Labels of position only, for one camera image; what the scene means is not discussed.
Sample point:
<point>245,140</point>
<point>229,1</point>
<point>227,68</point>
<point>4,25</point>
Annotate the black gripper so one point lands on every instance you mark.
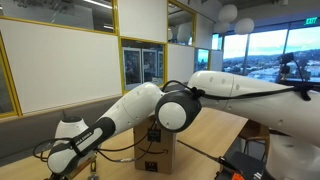
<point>58,176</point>

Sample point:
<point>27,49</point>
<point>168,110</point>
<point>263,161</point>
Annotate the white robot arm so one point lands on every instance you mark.
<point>233,96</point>

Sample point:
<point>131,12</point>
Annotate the brown cardboard shipping box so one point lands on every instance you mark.
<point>160,160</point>

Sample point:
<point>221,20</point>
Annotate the long grey bench sofa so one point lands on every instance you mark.
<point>20,133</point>

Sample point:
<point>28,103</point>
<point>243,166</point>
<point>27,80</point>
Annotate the yellow framed meeting room window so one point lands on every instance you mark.
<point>5,93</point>

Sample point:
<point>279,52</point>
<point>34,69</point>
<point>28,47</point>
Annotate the yellow framed poster window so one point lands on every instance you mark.
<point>148,45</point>

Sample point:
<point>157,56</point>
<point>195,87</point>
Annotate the yellow framed wide transom window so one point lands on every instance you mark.
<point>50,13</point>

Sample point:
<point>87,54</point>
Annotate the orange and black clamp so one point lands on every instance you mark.
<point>233,176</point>

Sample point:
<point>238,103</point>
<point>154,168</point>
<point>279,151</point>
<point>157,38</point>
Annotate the small narrow blue window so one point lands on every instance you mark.
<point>202,60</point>

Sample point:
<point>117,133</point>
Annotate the black flat case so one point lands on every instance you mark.
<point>250,163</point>

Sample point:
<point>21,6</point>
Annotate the yellow framed tall corner window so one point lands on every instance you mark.
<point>181,20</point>

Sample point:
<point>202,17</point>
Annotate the wooden chair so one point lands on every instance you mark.
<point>256,131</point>

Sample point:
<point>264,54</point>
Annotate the white globe pendant lamp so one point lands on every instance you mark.
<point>227,13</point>
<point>244,26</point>

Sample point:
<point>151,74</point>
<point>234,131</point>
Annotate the large exterior window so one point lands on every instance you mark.
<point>263,50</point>

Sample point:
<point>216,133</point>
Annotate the green exit sign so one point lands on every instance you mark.
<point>310,21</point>

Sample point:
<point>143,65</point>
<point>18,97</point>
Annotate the black camera on stand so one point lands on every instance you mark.
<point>286,59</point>

